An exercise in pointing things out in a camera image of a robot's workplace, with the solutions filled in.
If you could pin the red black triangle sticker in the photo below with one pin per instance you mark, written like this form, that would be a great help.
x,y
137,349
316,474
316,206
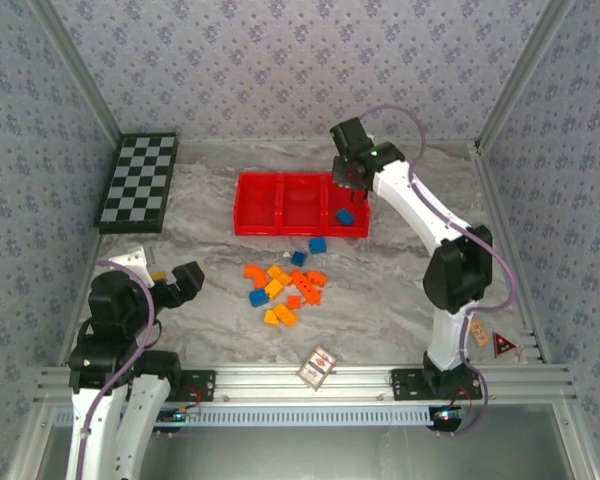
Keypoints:
x,y
503,346

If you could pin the black grey chessboard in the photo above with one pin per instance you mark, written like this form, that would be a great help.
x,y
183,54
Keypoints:
x,y
135,185

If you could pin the wooden tag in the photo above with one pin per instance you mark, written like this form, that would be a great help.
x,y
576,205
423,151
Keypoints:
x,y
479,334

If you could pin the aluminium front rail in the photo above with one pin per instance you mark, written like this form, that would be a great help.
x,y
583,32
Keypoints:
x,y
260,382

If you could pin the yellow sloped lego brick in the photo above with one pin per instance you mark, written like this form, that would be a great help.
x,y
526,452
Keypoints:
x,y
271,318

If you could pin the red three-compartment tray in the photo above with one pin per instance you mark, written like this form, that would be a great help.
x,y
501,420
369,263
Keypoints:
x,y
260,227

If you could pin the aluminium corner post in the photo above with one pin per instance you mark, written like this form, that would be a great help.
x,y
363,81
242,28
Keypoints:
x,y
522,75
77,75

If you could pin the aluminium side rail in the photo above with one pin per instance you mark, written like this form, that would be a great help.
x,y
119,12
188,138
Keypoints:
x,y
96,250
510,250

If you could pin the yellow square lego brick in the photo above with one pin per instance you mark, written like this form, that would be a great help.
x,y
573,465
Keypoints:
x,y
274,289

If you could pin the orange small square lego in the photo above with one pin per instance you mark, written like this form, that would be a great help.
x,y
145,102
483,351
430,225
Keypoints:
x,y
294,302

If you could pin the orange long lego brick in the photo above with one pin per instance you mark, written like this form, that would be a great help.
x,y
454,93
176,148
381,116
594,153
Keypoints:
x,y
302,284

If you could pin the yellow long lego brick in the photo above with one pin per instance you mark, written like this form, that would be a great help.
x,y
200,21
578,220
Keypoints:
x,y
286,314

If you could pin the blue lego brick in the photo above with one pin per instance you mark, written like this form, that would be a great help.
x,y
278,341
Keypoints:
x,y
345,216
257,298
318,245
298,258

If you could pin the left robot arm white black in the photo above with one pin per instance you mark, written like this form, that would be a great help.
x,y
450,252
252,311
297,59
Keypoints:
x,y
145,425

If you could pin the playing card box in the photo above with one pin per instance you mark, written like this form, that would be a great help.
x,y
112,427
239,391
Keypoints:
x,y
317,369

